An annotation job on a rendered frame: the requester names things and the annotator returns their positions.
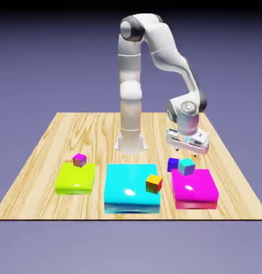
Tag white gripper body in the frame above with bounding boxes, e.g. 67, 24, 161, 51
166, 127, 209, 155

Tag small cyan cube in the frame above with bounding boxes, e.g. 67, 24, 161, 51
177, 158, 196, 177

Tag small blue cube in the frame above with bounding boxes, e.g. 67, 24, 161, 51
167, 157, 180, 172

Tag small orange cube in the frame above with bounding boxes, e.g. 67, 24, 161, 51
145, 173, 163, 195

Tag small magenta cube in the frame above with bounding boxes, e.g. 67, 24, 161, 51
72, 153, 87, 168

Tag large magenta box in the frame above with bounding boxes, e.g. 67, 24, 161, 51
171, 168, 220, 210

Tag large cyan box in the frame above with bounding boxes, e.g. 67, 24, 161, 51
103, 164, 161, 214

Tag large yellow-green box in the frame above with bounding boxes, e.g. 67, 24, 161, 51
55, 162, 96, 195

